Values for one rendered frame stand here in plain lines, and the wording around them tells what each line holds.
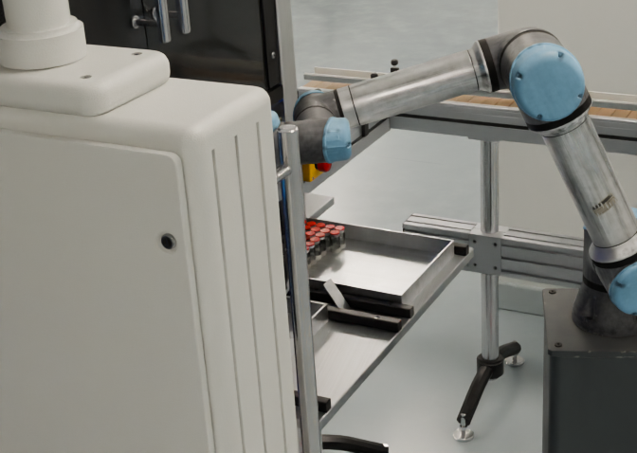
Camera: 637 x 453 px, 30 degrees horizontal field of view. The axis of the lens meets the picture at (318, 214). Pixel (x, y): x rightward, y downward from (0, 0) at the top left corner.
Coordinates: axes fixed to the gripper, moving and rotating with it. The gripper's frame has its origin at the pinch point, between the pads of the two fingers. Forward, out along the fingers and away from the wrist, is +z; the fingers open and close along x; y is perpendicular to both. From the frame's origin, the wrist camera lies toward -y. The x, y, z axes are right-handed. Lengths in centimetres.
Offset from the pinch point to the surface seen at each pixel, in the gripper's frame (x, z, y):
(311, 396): -34, -16, -46
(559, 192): 2, 50, 182
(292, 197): -34, -44, -46
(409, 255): -9.1, 7.1, 41.4
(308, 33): 258, 91, 486
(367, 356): -18.3, 7.5, 1.6
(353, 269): -1.0, 7.0, 31.4
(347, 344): -13.1, 7.4, 4.2
